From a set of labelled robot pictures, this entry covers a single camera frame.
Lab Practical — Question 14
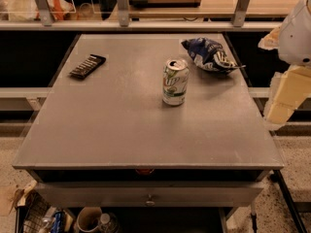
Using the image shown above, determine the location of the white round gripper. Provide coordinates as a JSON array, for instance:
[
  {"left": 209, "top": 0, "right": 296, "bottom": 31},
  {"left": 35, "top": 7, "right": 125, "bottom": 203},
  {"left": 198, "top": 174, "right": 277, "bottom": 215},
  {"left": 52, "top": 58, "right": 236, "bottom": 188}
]
[{"left": 258, "top": 0, "right": 311, "bottom": 124}]

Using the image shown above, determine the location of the green white 7up can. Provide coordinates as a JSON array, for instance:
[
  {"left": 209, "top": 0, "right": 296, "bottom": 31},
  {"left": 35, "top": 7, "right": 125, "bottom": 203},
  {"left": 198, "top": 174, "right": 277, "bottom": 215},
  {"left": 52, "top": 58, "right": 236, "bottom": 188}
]
[{"left": 162, "top": 58, "right": 190, "bottom": 106}]

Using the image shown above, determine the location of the black rxbar chocolate bar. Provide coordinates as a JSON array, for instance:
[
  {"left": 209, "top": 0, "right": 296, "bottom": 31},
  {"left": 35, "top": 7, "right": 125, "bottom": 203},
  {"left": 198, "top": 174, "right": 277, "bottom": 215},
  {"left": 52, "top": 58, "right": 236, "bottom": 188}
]
[{"left": 69, "top": 54, "right": 106, "bottom": 80}]

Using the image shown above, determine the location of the blue crumpled chip bag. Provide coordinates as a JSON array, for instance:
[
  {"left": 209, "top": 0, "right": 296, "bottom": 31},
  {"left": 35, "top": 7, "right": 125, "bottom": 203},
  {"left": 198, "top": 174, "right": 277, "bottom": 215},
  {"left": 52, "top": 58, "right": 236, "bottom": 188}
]
[{"left": 182, "top": 37, "right": 243, "bottom": 75}]

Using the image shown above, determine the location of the grey drawer with knob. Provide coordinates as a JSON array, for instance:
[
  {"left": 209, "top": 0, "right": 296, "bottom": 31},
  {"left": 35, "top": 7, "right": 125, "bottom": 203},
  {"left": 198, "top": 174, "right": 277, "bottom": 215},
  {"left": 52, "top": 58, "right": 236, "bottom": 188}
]
[{"left": 36, "top": 182, "right": 263, "bottom": 208}]

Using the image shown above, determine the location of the clear plastic bottle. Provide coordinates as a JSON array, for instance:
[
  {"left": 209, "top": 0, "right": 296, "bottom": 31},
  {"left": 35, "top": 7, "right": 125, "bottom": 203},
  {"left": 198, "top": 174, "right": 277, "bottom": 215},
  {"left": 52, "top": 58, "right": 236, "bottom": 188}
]
[{"left": 98, "top": 213, "right": 120, "bottom": 233}]

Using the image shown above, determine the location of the brown paper cup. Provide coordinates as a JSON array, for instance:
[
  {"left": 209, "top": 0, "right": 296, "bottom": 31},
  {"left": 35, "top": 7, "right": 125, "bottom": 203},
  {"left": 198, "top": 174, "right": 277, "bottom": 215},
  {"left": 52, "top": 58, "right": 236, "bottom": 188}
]
[{"left": 77, "top": 207, "right": 102, "bottom": 233}]

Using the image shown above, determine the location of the orange white plastic bag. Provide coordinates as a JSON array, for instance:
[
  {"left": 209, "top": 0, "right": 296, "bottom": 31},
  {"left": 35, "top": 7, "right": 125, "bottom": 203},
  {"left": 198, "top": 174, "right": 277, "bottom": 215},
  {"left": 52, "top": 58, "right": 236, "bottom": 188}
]
[{"left": 7, "top": 0, "right": 74, "bottom": 21}]

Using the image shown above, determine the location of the grey metal bracket right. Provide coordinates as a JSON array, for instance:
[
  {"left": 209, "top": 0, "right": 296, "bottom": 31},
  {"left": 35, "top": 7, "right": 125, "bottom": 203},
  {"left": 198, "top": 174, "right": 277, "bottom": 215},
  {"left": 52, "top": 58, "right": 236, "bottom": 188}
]
[{"left": 231, "top": 0, "right": 251, "bottom": 27}]

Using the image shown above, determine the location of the grey metal bracket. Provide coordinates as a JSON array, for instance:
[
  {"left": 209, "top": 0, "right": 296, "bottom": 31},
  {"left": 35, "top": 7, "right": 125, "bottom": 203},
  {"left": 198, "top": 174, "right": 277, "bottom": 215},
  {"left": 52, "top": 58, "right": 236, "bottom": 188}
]
[
  {"left": 231, "top": 0, "right": 251, "bottom": 27},
  {"left": 35, "top": 0, "right": 54, "bottom": 26},
  {"left": 117, "top": 0, "right": 129, "bottom": 27}
]

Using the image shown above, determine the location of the grey metal bracket middle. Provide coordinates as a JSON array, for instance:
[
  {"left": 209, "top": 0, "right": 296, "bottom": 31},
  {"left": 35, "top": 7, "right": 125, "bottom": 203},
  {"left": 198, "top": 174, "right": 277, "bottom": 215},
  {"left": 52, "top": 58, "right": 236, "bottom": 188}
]
[{"left": 117, "top": 0, "right": 129, "bottom": 27}]

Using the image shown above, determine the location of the grey metal bracket left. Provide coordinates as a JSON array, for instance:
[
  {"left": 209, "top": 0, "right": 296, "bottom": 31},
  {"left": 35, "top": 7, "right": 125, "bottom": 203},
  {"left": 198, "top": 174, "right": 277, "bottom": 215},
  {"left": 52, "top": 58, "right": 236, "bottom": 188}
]
[{"left": 35, "top": 0, "right": 54, "bottom": 26}]

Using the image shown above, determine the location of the wire mesh basket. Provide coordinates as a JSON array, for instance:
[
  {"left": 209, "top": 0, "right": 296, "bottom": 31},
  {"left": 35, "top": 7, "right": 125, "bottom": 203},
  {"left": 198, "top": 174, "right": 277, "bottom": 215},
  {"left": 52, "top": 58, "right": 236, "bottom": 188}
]
[{"left": 16, "top": 191, "right": 50, "bottom": 233}]

